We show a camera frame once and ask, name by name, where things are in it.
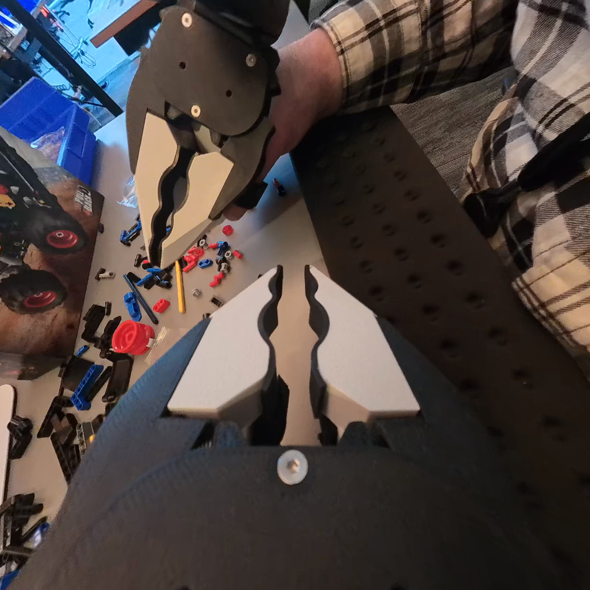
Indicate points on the black perforated board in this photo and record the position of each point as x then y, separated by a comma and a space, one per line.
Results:
415, 276

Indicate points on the toy truck set box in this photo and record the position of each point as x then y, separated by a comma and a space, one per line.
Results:
46, 322

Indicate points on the grey pin with black connector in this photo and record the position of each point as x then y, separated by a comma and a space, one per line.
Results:
105, 275

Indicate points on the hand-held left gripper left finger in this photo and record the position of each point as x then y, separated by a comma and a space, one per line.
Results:
221, 368

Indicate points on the blue storage bin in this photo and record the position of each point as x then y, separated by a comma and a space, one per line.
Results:
37, 110

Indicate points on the blue fairing panel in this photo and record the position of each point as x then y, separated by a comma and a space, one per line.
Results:
132, 306

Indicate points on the person's right hand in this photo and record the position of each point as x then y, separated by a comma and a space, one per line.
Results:
309, 92

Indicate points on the person's plaid shirt torso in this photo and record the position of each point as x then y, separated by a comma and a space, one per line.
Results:
553, 253

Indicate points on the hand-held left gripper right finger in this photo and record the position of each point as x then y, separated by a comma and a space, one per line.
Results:
368, 368

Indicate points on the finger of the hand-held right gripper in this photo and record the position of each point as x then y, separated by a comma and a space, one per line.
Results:
207, 193
150, 175

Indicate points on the small black grille tile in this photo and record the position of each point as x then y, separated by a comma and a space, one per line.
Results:
216, 302

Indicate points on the pile of small connector pins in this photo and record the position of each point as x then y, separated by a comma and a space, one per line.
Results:
205, 262

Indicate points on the long black axle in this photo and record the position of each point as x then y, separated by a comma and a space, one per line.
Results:
140, 299

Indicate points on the red and black connector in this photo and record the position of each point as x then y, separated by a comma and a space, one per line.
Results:
278, 186

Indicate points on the grey desk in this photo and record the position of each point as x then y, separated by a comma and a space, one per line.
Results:
276, 230

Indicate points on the long yellow axle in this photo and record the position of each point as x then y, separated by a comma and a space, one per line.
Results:
179, 285

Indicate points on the large red wheel rim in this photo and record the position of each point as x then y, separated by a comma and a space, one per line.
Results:
129, 336

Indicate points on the person's right forearm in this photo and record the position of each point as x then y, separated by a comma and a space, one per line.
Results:
415, 46

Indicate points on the pile of black beams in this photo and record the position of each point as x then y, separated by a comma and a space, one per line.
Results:
120, 373

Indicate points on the red two-hole beam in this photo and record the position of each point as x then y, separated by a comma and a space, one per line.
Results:
161, 305

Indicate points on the wooden edged table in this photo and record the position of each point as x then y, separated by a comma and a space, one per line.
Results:
120, 27

